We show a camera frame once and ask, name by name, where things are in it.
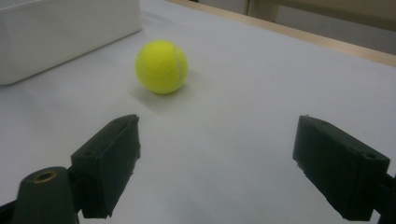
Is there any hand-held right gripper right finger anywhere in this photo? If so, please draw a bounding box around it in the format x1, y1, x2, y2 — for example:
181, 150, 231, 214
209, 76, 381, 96
291, 115, 391, 222

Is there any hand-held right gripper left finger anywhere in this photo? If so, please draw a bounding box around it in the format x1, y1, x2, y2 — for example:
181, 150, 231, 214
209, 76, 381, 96
70, 114, 142, 219

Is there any yellow tennis ball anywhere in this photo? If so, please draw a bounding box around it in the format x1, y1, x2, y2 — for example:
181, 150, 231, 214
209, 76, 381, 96
134, 39, 190, 95

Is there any white plastic box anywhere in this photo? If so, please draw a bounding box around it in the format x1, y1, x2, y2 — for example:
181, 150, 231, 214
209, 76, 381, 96
0, 0, 143, 87

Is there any beige wooden furniture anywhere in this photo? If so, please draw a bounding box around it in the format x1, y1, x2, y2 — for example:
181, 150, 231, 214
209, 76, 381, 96
244, 0, 396, 33

